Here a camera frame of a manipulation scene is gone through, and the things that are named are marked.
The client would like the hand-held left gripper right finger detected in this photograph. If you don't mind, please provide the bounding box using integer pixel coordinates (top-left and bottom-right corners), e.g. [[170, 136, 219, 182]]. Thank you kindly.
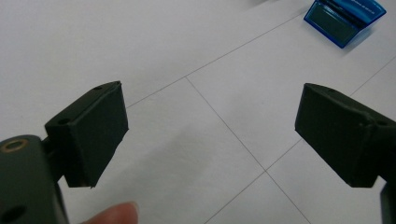
[[294, 82, 396, 189]]

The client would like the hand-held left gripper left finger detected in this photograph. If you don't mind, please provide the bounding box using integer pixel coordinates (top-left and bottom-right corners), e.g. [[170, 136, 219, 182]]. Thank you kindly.
[[44, 80, 130, 189]]

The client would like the blue transparent plastic case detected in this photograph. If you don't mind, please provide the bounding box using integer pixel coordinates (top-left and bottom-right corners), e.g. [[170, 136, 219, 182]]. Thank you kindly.
[[304, 0, 388, 49]]

